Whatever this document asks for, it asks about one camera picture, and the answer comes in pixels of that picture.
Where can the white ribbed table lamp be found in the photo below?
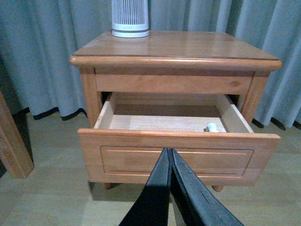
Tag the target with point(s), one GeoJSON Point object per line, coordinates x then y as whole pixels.
{"type": "Point", "coordinates": [130, 18]}

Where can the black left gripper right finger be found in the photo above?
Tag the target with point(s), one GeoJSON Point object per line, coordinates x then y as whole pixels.
{"type": "Point", "coordinates": [197, 205]}

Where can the wooden drawer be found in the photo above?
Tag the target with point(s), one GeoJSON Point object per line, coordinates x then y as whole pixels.
{"type": "Point", "coordinates": [132, 129]}

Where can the wooden bed frame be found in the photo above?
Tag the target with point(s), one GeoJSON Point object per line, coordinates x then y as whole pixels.
{"type": "Point", "coordinates": [13, 152]}

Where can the wooden nightstand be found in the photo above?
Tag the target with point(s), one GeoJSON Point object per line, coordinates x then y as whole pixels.
{"type": "Point", "coordinates": [170, 62]}

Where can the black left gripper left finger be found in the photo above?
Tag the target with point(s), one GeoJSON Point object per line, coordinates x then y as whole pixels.
{"type": "Point", "coordinates": [151, 207]}

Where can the grey pleated curtain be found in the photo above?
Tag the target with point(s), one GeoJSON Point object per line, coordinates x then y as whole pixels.
{"type": "Point", "coordinates": [37, 37]}

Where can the white medicine bottle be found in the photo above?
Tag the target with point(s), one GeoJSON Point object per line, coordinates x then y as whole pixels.
{"type": "Point", "coordinates": [212, 127]}

